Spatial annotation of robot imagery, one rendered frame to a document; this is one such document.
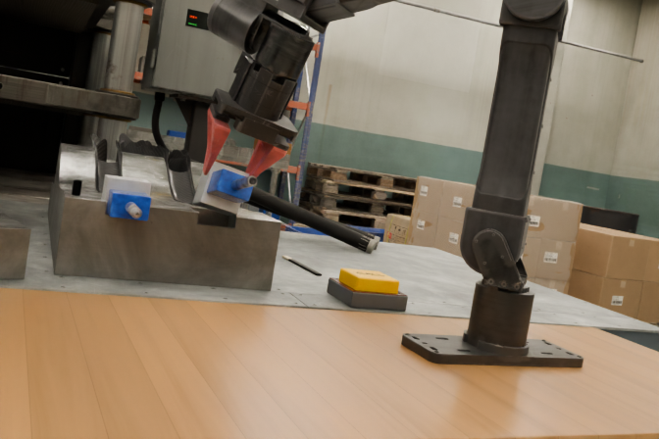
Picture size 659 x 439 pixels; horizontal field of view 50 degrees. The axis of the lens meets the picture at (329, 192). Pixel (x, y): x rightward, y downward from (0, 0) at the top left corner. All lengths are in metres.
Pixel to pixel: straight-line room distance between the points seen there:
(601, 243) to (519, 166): 4.58
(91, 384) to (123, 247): 0.34
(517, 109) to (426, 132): 7.73
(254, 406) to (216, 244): 0.38
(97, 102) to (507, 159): 1.02
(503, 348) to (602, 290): 4.57
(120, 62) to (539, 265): 3.66
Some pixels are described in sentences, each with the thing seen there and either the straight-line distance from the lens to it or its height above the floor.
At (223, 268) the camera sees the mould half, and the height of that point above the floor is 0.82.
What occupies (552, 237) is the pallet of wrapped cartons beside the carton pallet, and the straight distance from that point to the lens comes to 4.85.
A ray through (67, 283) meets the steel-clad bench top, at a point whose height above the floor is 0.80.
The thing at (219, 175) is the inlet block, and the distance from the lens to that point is 0.85.
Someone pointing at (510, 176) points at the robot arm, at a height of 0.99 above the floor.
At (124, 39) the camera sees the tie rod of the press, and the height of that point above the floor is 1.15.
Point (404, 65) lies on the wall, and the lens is 8.38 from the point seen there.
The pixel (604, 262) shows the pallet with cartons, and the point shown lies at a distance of 5.31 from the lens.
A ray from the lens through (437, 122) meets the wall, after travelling 8.55.
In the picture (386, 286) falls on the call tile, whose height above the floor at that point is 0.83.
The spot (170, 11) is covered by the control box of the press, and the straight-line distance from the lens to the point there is 1.75.
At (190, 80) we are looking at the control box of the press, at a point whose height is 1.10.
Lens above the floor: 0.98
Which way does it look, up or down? 3 degrees down
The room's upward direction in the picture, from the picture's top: 9 degrees clockwise
